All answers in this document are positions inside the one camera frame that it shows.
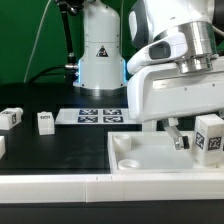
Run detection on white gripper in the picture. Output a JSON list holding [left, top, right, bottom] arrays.
[[127, 59, 224, 150]]

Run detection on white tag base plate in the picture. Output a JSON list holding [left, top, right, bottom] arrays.
[[55, 108, 135, 125]]

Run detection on white U-shaped fence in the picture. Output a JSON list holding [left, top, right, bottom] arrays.
[[0, 173, 224, 204]]

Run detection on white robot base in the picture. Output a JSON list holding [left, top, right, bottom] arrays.
[[73, 0, 127, 96]]

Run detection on black cable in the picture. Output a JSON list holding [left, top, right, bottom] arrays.
[[24, 64, 76, 84]]

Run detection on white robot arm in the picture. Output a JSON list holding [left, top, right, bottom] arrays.
[[127, 0, 224, 149]]

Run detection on white square tabletop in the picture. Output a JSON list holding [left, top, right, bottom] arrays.
[[108, 131, 224, 174]]

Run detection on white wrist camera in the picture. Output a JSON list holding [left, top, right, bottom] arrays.
[[127, 32, 188, 75]]

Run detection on grey cable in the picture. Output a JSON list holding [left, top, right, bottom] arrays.
[[23, 0, 53, 84]]

